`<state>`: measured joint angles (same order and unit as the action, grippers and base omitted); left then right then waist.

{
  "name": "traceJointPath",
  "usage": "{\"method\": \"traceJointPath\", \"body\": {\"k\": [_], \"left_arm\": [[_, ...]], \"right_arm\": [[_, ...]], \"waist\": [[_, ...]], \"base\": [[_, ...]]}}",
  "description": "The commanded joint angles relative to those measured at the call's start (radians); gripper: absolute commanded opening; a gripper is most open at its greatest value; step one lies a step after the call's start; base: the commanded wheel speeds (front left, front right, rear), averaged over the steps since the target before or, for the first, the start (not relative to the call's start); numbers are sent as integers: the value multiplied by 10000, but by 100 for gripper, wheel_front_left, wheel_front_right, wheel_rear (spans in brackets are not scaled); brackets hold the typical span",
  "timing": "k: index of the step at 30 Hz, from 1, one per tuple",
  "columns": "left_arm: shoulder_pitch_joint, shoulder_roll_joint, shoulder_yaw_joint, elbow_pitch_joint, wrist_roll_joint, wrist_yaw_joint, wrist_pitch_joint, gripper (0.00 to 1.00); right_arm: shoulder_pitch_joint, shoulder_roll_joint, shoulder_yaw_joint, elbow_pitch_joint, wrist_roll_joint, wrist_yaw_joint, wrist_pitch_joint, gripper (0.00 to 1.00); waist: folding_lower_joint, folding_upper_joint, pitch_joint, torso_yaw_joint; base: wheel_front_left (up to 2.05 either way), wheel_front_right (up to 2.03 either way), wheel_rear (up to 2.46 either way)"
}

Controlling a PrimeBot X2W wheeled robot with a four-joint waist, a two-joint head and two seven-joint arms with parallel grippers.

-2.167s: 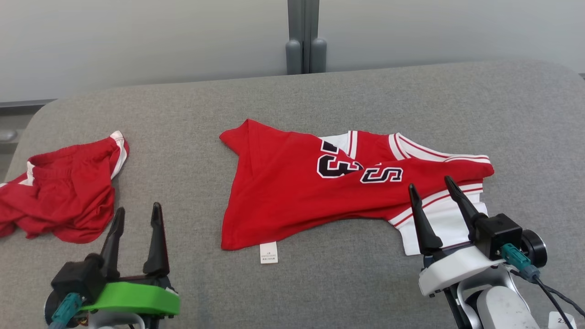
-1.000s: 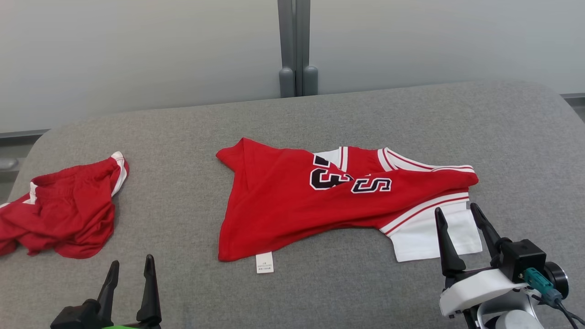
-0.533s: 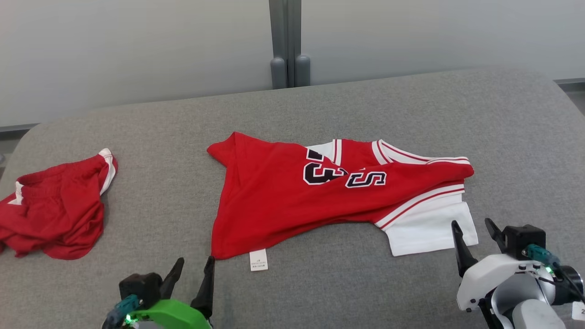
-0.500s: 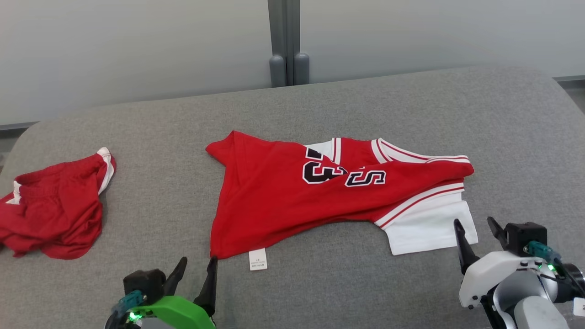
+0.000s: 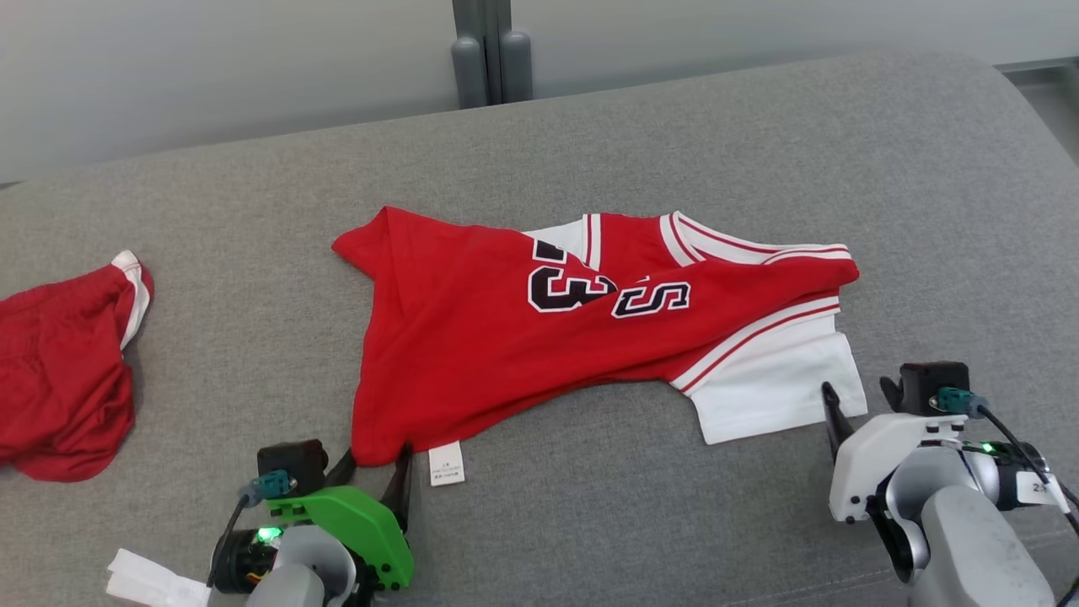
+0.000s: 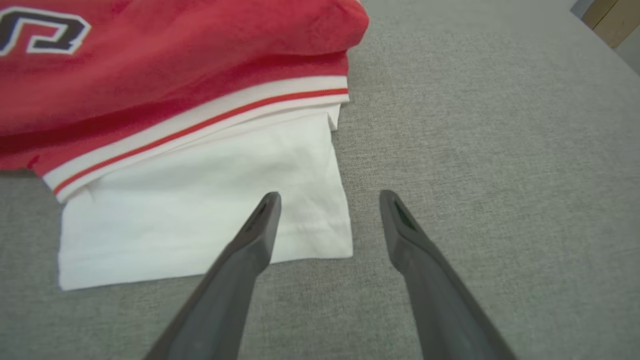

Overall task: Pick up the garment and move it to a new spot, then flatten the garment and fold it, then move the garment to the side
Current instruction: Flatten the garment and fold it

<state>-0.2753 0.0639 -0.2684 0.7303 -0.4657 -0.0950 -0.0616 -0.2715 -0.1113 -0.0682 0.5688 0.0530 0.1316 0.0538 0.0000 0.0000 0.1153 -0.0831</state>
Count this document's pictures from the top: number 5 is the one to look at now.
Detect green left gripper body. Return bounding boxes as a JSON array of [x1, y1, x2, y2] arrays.
[[265, 486, 415, 592]]

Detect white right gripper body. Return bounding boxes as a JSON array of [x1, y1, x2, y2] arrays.
[[828, 412, 967, 524]]

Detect red mesh shorts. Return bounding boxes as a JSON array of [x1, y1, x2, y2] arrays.
[[0, 250, 155, 483]]

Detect red white basketball jersey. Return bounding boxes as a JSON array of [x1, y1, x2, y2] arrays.
[[331, 206, 869, 488]]

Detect grey metal partition post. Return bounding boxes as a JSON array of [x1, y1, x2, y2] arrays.
[[450, 0, 534, 110]]

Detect black arm cable with teal plug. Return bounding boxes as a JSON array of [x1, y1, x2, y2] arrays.
[[937, 387, 1079, 540], [206, 470, 298, 588]]

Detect black right arm cable with teal plug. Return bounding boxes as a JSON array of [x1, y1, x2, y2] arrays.
[[937, 387, 1079, 540]]

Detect black left arm cable with teal plug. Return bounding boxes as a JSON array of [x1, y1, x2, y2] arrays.
[[206, 470, 298, 588]]

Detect white tape tag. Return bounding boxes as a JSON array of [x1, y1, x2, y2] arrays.
[[106, 548, 212, 607]]

